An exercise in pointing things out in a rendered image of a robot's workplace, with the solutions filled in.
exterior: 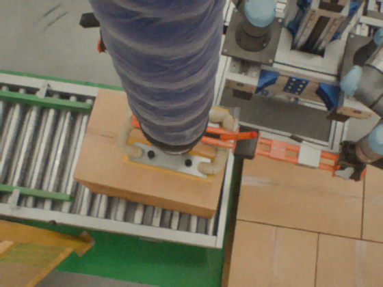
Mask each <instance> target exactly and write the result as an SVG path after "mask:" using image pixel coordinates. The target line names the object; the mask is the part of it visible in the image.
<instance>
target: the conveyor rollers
mask: <svg viewBox="0 0 383 287"><path fill-rule="evenodd" d="M7 105H8V101H2V100H0V128H1V125H2V122H3V117H4V115H5V110H6V108H7ZM24 108H25V104H20V103H14V106H13V109H12V114H11V118H10V123H9V125H8V129H7V133H6V135H5V139H4V142H3V146H2V149H1V154H0V184H2V185H3V183H4V180H5V176H6V173H7V170H8V166H9V163H10V159H11V156H12V149H13V146H14V142H15V139H16V135H17V132H18V128H19V125H20V123H21V118H22V114H23V111H24ZM41 108H42V106H38V105H32V106H31V110H30V113H29V117H28V120H27V125H26V129H25V134H24V137H23V141H22V144H21V149H20V152H19V154H18V158H17V162H16V166H15V168H14V173H13V177H12V180H11V183H10V186H14V187H21V186H22V183H23V178H24V175H25V168H26V165H27V161H28V158H29V154H30V151H31V146H32V143H33V140H34V135H35V133H36V129H37V125H38V118H39V115H40V111H41ZM58 111H59V109H56V108H50V107H49V110H48V113H47V118H46V121H45V124H44V128H43V132H42V136H41V139H40V144H39V149H38V154H37V157H36V162H35V165H34V169H33V172H32V175H31V180H30V183H29V187H28V188H30V189H39V186H40V182H41V179H42V175H43V171H44V166H45V163H46V160H47V155H48V153H49V148H50V145H51V138H52V135H53V129H54V126H55V122H56V119H57V115H58ZM75 112H76V111H69V110H66V112H65V115H64V119H63V126H62V130H61V133H60V138H59V141H58V145H57V149H56V152H55V157H54V160H53V164H52V168H51V175H50V178H49V183H48V186H47V191H50V192H56V193H57V188H58V185H59V182H60V177H61V174H62V169H63V164H64V158H65V155H66V150H67V147H68V142H69V139H70V134H71V131H72V126H73V123H74V116H75ZM90 116H91V114H90V113H83V116H82V119H81V124H80V127H79V132H78V135H77V140H76V144H75V151H74V154H73V158H72V163H71V166H70V171H69V174H68V180H67V183H66V188H65V191H64V193H67V194H71V195H72V196H74V194H75V189H76V186H77V181H76V180H75V179H74V178H73V177H72V176H73V174H74V169H75V165H76V163H77V159H78V156H79V153H80V150H81V146H82V144H83V140H84V137H85V132H86V128H87V126H88V122H89V120H90ZM93 193H94V192H93V191H91V190H89V189H88V188H86V187H84V190H83V195H82V199H81V204H80V207H79V212H78V214H79V215H83V216H88V215H89V211H90V206H91V203H92V197H93ZM221 194H222V192H221V191H220V198H221ZM220 198H219V200H218V204H217V209H216V211H215V214H214V216H213V218H212V219H208V218H207V224H206V229H205V235H207V236H215V231H216V226H217V217H218V212H219V207H220ZM110 199H111V196H108V195H103V194H101V198H100V201H99V204H98V210H97V214H96V218H100V219H106V218H107V211H108V208H109V202H110ZM54 201H55V200H50V199H46V198H45V199H44V202H43V205H42V209H44V210H53V205H54ZM35 205H36V197H34V196H26V197H25V202H24V205H23V206H24V207H31V208H35ZM127 205H128V200H123V199H119V198H118V203H117V207H116V213H115V217H114V220H116V221H124V218H125V215H126V211H127ZM145 207H146V205H145V204H142V203H139V202H136V204H135V210H134V214H133V220H132V223H135V224H140V225H142V222H143V218H144V211H145ZM71 208H72V203H70V202H62V204H61V207H60V212H61V213H71ZM162 215H163V208H161V207H155V206H154V207H153V214H152V217H151V222H150V226H152V227H160V226H161V219H162ZM180 219H181V213H180V212H178V211H175V210H171V215H170V222H169V226H168V229H172V230H178V229H179V223H180ZM198 220H199V216H194V215H189V219H188V224H187V232H191V233H197V228H198Z"/></svg>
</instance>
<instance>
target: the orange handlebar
mask: <svg viewBox="0 0 383 287"><path fill-rule="evenodd" d="M131 123H132V125H134V127H137V128H140V124H139V121H137V120H136V117H135V116H134V114H133V113H132V115H131ZM206 132H209V133H214V134H217V135H229V134H235V133H236V132H234V131H230V130H226V129H223V128H214V127H212V126H208V128H207V131H206ZM200 142H203V143H206V144H212V145H217V146H222V147H225V148H230V149H232V147H233V143H231V142H228V141H222V140H220V139H214V138H211V137H203V138H202V139H201V140H200ZM259 144H262V145H268V146H270V149H269V151H266V150H262V149H258V150H257V154H258V155H261V156H266V157H268V158H269V159H273V160H277V161H286V162H290V163H297V161H298V158H297V157H295V156H289V155H286V154H285V150H290V151H293V152H299V150H300V147H299V146H297V145H291V144H288V143H287V142H284V141H278V140H275V139H273V140H271V139H266V138H262V137H261V138H260V142H259ZM320 157H321V158H325V159H329V160H333V161H336V159H337V157H338V155H336V154H330V153H327V152H322V151H321V154H320ZM317 169H323V170H326V171H329V172H335V171H336V166H335V165H327V164H323V163H319V165H318V168H317ZM366 173H367V167H366V168H365V169H364V172H363V176H364V175H365V174H366Z"/></svg>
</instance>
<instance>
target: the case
mask: <svg viewBox="0 0 383 287"><path fill-rule="evenodd" d="M127 103H128V100H127V95H126V94H124V93H120V92H115V91H111V90H103V89H98V93H97V95H96V99H95V101H94V108H93V110H92V114H91V116H90V120H89V122H88V126H87V128H86V132H85V137H84V140H83V144H82V146H81V150H80V153H79V156H78V159H77V163H76V165H75V169H74V174H73V176H72V177H73V178H74V179H75V180H76V181H77V182H80V183H81V184H83V185H84V186H85V187H86V188H88V189H89V190H91V191H93V192H95V193H100V194H103V195H108V196H111V197H116V198H119V199H123V200H131V201H133V202H139V203H142V204H147V205H150V206H155V207H161V208H167V209H169V210H175V211H178V212H180V213H186V214H188V215H194V216H200V217H205V218H208V219H212V218H213V216H214V214H215V211H216V209H217V204H218V200H219V198H220V191H221V186H222V180H223V176H224V171H225V167H226V162H227V158H228V153H229V150H230V148H227V155H226V157H227V158H226V161H225V164H224V166H223V169H221V171H220V172H217V173H216V174H214V177H213V184H209V183H205V182H201V181H197V180H190V179H186V178H181V177H178V176H173V175H170V174H166V173H162V172H158V171H156V172H155V171H152V170H149V169H143V168H141V167H136V166H132V165H127V164H124V163H123V162H122V160H123V157H124V153H123V152H121V151H120V150H119V149H118V145H117V143H118V142H117V140H118V138H117V137H118V135H119V132H120V129H121V127H122V125H123V124H124V122H125V121H127V119H126V115H125V110H126V106H127ZM129 137H132V138H135V139H141V140H143V141H147V139H146V138H145V136H143V132H142V131H141V130H138V129H133V130H132V131H131V133H130V135H129ZM190 152H195V153H198V154H206V155H209V156H214V157H215V155H216V150H215V148H214V147H213V146H208V145H202V144H199V143H197V144H196V145H195V147H194V148H193V149H192V150H191V151H190Z"/></svg>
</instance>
